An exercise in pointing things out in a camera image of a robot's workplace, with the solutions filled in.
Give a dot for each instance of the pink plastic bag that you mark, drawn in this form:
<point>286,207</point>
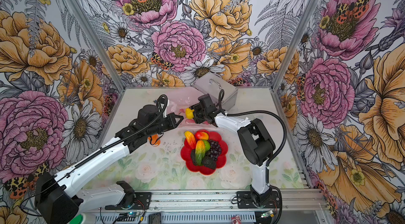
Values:
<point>180,99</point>

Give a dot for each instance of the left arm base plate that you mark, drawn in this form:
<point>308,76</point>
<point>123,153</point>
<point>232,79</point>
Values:
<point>139,200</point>

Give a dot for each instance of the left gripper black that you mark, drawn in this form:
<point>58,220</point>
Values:
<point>172,120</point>

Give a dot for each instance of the green round button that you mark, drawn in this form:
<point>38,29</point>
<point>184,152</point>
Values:
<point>79,219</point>

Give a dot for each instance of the red yellow peach toy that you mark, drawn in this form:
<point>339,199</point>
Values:
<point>201,135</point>

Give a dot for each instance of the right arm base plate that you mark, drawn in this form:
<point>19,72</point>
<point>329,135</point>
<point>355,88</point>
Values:
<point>250,200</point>

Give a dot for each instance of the yellow lemon toy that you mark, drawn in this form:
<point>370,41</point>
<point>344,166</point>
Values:
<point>189,113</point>

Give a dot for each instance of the red yellow mango toy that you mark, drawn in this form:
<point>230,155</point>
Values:
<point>190,138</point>

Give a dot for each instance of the dark purple grapes toy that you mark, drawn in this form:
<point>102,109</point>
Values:
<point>214,151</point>

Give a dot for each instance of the aluminium rail frame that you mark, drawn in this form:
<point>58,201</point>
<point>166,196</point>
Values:
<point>206,200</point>

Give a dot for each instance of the red flower-shaped plate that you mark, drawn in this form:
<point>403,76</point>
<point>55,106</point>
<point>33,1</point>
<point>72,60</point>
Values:
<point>188,155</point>

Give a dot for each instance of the dark avocado toy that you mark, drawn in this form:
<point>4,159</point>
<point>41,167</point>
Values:
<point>209,162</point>

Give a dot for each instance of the green lime toy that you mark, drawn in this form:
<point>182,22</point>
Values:
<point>207,145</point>

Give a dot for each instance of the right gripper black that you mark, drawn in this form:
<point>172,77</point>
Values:
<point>197,119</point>

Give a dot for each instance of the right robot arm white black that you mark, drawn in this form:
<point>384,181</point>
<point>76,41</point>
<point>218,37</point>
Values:
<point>256,142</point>

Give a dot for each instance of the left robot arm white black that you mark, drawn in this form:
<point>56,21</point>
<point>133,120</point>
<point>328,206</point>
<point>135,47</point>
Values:
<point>61,197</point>

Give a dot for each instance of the orange plastic bottle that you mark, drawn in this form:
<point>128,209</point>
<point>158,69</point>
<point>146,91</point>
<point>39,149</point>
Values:
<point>154,140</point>

